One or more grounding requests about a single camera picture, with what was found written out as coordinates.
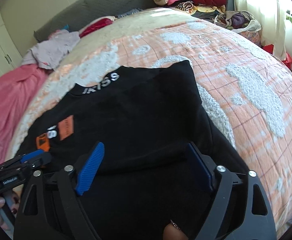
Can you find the bag of mixed clothes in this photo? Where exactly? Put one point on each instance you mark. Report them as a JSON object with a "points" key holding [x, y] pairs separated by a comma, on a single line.
{"points": [[238, 21]]}

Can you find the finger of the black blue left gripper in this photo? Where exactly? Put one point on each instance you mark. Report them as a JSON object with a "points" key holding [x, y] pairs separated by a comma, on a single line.
{"points": [[37, 158]]}

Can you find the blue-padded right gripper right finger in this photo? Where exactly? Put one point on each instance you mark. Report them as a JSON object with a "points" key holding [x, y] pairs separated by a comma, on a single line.
{"points": [[215, 179]]}

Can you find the peach white patterned bedspread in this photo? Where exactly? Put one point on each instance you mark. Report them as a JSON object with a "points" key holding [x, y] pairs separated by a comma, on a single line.
{"points": [[246, 91]]}

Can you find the floral storage box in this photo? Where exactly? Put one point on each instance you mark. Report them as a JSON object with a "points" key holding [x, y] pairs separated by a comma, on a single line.
{"points": [[253, 36]]}

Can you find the white sheer curtain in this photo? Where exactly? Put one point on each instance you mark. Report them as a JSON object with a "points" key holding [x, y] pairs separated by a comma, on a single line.
{"points": [[271, 14]]}

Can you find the red satin pillow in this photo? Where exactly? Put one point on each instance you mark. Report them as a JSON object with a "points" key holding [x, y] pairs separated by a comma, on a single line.
{"points": [[95, 25]]}

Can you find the grey quilted headboard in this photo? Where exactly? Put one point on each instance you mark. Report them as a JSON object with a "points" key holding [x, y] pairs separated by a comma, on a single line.
{"points": [[82, 12]]}

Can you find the lilac crumpled garment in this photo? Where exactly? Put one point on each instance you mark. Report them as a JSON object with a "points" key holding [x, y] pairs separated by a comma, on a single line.
{"points": [[49, 53]]}

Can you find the right hand thumb glitter nail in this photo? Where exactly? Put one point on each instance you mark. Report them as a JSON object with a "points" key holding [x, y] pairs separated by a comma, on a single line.
{"points": [[173, 232]]}

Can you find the pink blanket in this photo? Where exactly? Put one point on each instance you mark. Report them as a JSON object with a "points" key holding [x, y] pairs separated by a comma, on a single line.
{"points": [[17, 89]]}

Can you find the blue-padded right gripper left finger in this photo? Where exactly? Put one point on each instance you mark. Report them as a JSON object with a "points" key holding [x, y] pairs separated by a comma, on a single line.
{"points": [[73, 181]]}

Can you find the black sweater with orange patches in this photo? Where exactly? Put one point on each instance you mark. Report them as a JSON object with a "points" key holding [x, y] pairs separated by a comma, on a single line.
{"points": [[145, 118]]}

